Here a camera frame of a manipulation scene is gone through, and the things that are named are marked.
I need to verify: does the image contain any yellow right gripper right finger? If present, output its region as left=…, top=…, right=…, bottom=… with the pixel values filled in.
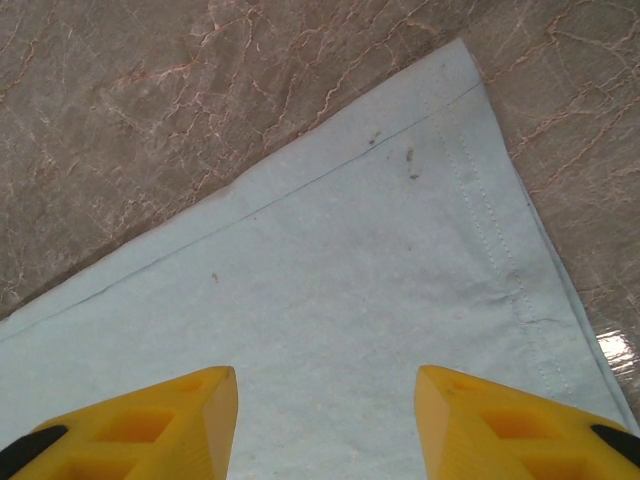
left=417, top=364, right=640, bottom=480

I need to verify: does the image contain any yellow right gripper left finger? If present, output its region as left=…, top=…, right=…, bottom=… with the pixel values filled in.
left=0, top=366, right=239, bottom=480

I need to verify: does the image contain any light blue t-shirt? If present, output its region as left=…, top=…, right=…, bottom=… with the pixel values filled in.
left=0, top=38, right=640, bottom=480

